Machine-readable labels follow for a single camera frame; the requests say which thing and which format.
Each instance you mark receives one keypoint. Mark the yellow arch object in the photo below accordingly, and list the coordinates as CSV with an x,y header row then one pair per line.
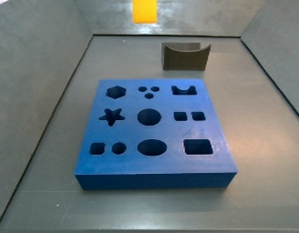
x,y
144,11

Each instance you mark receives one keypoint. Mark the dark grey arch holder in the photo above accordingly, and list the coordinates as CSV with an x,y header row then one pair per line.
x,y
184,56

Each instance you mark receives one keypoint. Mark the blue shape sorter block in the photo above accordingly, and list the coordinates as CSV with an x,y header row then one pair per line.
x,y
153,137

